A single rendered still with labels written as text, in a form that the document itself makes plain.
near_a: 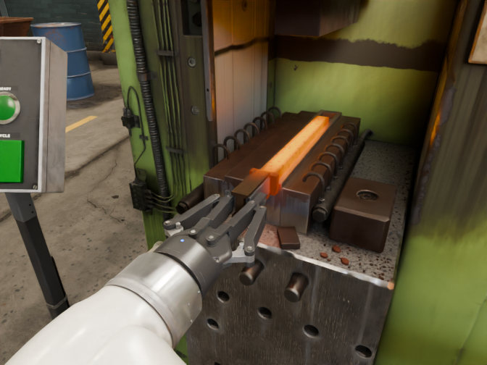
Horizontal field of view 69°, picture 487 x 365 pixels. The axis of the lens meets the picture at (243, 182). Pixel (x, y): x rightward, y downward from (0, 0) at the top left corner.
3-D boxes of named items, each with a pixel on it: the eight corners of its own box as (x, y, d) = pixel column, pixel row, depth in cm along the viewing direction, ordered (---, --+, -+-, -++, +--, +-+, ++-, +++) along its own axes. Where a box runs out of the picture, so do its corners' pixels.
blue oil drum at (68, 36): (76, 102, 452) (59, 27, 409) (38, 99, 466) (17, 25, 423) (104, 91, 501) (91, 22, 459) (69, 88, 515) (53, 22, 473)
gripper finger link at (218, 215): (198, 261, 44) (188, 258, 44) (234, 213, 53) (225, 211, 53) (196, 235, 42) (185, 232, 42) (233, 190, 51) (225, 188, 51)
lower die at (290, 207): (306, 234, 59) (311, 190, 55) (204, 205, 67) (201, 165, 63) (356, 146, 92) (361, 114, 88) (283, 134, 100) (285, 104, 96)
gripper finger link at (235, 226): (202, 237, 42) (211, 241, 41) (251, 194, 50) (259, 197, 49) (204, 263, 44) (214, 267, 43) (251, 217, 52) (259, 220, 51)
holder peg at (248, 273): (252, 289, 56) (252, 277, 55) (237, 283, 57) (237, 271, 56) (262, 273, 60) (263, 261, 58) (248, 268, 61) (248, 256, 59)
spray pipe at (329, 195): (326, 226, 57) (328, 211, 56) (309, 221, 58) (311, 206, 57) (364, 150, 84) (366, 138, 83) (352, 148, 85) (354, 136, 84)
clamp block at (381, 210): (382, 256, 55) (390, 220, 52) (327, 240, 58) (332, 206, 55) (391, 216, 64) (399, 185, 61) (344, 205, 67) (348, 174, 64)
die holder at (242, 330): (348, 452, 70) (394, 286, 49) (188, 371, 85) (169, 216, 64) (385, 274, 114) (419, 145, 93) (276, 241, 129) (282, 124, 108)
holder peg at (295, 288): (298, 306, 53) (300, 293, 52) (282, 300, 54) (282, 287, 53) (307, 288, 57) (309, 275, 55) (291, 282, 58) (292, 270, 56)
